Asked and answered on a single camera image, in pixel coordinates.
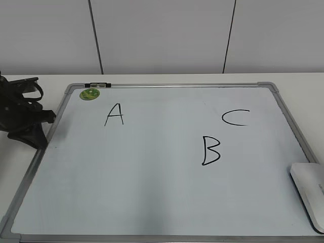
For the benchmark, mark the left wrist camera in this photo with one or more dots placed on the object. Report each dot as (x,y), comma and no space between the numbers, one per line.
(26,85)

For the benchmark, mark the white whiteboard with grey frame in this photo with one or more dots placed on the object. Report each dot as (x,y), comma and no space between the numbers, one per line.
(166,163)

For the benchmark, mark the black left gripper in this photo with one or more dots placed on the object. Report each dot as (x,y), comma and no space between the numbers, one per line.
(22,113)

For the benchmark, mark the round green magnet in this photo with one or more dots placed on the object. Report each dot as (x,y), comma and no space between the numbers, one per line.
(89,94)

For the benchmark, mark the white whiteboard eraser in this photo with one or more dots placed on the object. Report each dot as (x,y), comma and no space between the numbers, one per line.
(308,178)

